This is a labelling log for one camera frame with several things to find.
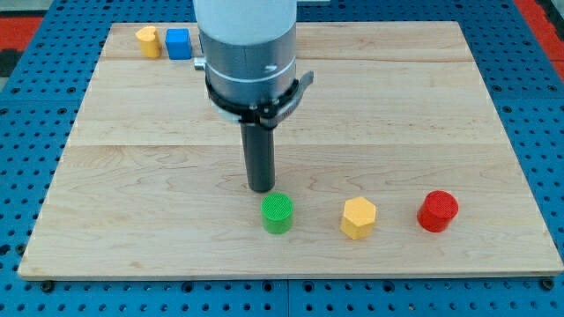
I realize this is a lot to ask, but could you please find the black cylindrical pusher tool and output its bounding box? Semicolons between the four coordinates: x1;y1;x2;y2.
241;124;275;193

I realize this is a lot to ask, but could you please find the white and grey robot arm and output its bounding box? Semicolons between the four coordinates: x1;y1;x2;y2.
194;0;297;192

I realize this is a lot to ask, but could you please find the green cylinder block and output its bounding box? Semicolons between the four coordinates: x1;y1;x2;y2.
261;192;293;234

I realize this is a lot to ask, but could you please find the yellow hexagon block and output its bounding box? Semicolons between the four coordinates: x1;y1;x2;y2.
340;196;377;240

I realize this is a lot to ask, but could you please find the blue cube block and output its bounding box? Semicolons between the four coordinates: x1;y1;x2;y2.
165;28;192;60

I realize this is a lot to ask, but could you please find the wooden board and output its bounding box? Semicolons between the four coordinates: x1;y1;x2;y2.
18;21;563;281

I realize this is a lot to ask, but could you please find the yellow heart block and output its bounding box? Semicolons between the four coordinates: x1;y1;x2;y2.
135;26;161;59

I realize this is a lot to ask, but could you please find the red cylinder block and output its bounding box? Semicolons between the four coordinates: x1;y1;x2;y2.
417;190;459;232

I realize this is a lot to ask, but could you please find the black clamp ring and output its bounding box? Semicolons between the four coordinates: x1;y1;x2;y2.
204;70;315;130

